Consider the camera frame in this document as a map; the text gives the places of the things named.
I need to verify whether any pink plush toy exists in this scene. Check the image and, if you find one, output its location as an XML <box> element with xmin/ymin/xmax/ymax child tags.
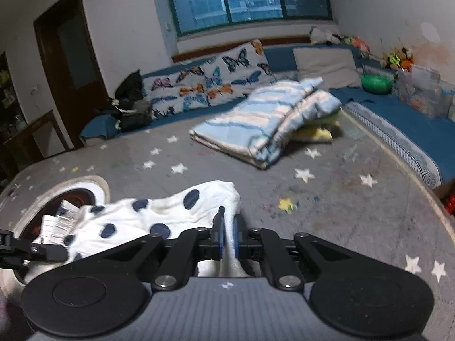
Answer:
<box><xmin>343</xmin><ymin>35</ymin><xmax>370</xmax><ymax>57</ymax></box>

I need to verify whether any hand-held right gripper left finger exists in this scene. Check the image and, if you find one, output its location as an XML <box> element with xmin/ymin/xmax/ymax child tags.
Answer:
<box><xmin>103</xmin><ymin>206</ymin><xmax>226</xmax><ymax>290</ymax></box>

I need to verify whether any black bag on bed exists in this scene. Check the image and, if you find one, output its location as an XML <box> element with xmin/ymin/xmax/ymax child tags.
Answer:
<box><xmin>94</xmin><ymin>97</ymin><xmax>153</xmax><ymax>132</ymax></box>

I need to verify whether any wooden desk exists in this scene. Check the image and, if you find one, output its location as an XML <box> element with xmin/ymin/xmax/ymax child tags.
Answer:
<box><xmin>0</xmin><ymin>109</ymin><xmax>70</xmax><ymax>185</ymax></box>

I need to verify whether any blue sofa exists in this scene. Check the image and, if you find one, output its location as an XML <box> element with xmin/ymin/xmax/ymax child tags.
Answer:
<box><xmin>79</xmin><ymin>43</ymin><xmax>455</xmax><ymax>189</ymax></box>

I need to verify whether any green framed window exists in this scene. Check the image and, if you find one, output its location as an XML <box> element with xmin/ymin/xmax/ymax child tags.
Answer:
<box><xmin>162</xmin><ymin>0</ymin><xmax>335</xmax><ymax>38</ymax></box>

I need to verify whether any yellow cloth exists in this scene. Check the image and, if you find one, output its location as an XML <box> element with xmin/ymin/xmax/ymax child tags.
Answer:
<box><xmin>291</xmin><ymin>112</ymin><xmax>342</xmax><ymax>143</ymax></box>

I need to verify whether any black and white plush toy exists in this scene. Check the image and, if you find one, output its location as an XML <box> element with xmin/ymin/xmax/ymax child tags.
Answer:
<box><xmin>309</xmin><ymin>26</ymin><xmax>342</xmax><ymax>45</ymax></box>

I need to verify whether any dark wooden door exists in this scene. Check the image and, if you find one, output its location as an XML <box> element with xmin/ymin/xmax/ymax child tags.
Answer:
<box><xmin>33</xmin><ymin>0</ymin><xmax>109</xmax><ymax>150</ymax></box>

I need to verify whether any grey star print mat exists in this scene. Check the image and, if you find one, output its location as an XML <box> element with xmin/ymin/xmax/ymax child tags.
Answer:
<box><xmin>0</xmin><ymin>112</ymin><xmax>455</xmax><ymax>341</ymax></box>

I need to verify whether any white polka dot garment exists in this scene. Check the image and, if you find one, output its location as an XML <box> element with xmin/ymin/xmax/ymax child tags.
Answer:
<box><xmin>37</xmin><ymin>180</ymin><xmax>249</xmax><ymax>278</ymax></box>

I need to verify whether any round white-rimmed basket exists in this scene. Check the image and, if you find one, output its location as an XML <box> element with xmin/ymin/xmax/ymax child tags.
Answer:
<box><xmin>0</xmin><ymin>174</ymin><xmax>111</xmax><ymax>285</ymax></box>

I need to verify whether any dark wooden shelf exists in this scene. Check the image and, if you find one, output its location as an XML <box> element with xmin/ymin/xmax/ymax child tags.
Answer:
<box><xmin>0</xmin><ymin>51</ymin><xmax>27</xmax><ymax>139</ymax></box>

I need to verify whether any grey pillow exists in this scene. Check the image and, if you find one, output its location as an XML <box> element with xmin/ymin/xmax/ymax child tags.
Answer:
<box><xmin>292</xmin><ymin>46</ymin><xmax>361</xmax><ymax>89</ymax></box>

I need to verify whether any clear storage box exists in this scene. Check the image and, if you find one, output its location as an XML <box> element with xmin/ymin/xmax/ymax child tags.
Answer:
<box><xmin>396</xmin><ymin>65</ymin><xmax>455</xmax><ymax>119</ymax></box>

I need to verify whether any blue striped folded blanket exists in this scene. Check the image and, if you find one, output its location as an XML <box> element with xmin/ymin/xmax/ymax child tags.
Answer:
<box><xmin>188</xmin><ymin>76</ymin><xmax>342</xmax><ymax>169</ymax></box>

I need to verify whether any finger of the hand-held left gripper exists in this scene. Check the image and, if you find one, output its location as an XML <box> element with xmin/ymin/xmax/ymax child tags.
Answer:
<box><xmin>0</xmin><ymin>230</ymin><xmax>70</xmax><ymax>269</ymax></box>

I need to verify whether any butterfly print pillow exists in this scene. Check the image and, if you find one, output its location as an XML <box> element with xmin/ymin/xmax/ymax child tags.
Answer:
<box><xmin>201</xmin><ymin>40</ymin><xmax>276</xmax><ymax>107</ymax></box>
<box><xmin>142</xmin><ymin>65</ymin><xmax>210</xmax><ymax>119</ymax></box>

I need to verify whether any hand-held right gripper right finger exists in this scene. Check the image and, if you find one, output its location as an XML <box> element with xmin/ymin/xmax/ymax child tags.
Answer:
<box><xmin>233</xmin><ymin>215</ymin><xmax>356</xmax><ymax>290</ymax></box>

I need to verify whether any green round object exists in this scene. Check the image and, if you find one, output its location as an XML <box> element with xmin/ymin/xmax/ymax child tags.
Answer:
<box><xmin>361</xmin><ymin>74</ymin><xmax>393</xmax><ymax>95</ymax></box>

